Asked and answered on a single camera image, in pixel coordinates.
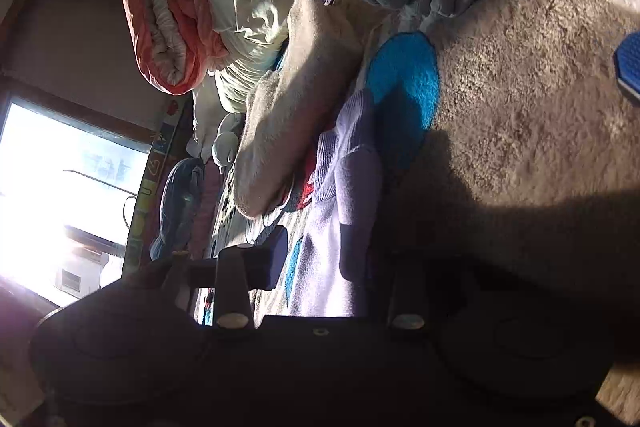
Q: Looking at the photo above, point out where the white plush toy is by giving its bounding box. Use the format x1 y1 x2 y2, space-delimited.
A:
212 113 244 168

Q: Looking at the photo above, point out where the beige folded garment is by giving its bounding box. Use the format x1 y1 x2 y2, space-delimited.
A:
233 0 363 218

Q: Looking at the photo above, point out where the window with brown frame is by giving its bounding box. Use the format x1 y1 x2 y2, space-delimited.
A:
1 76 153 307

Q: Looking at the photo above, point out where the Mickey Mouse brown blanket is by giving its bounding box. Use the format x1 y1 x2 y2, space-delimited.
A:
192 0 640 427

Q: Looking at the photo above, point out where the purple knit sweater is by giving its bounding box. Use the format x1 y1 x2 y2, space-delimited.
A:
288 89 382 317

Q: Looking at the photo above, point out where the blue folded blanket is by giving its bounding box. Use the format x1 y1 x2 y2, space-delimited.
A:
150 158 205 261

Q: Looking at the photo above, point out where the colourful alphabet foam mat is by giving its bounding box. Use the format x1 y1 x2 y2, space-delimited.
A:
122 95 192 275

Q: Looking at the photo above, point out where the cream white quilt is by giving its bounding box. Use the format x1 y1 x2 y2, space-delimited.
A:
188 0 294 160

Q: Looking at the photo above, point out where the orange rolled quilt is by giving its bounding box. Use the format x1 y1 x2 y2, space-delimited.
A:
122 0 228 96

